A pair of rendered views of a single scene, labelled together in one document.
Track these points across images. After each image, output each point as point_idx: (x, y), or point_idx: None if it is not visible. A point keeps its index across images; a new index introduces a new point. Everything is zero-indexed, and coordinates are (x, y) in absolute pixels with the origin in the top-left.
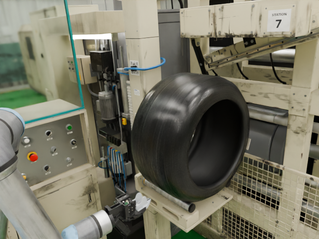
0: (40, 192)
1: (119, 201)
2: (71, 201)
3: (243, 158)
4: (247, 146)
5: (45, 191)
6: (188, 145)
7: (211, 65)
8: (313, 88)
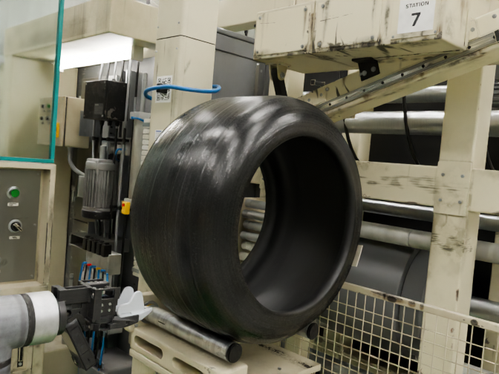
0: None
1: (85, 284)
2: None
3: (347, 295)
4: (355, 260)
5: None
6: (243, 194)
7: None
8: (475, 165)
